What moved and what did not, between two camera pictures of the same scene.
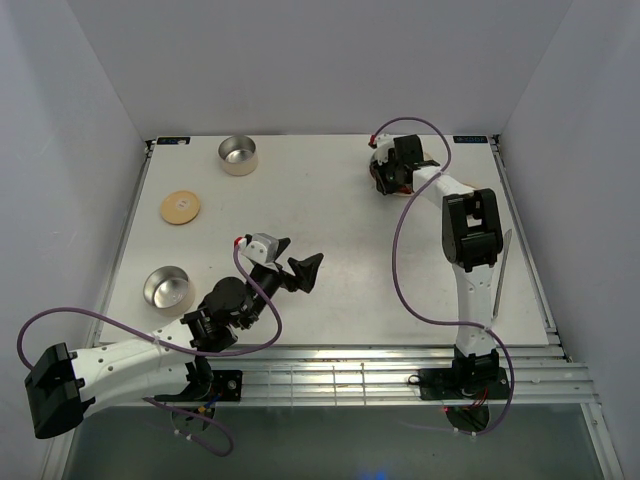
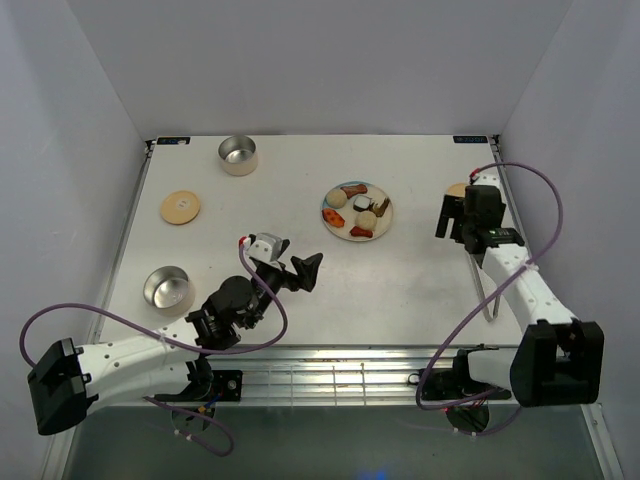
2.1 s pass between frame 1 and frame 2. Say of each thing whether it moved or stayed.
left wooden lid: stayed
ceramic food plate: moved
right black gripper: moved
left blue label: stayed
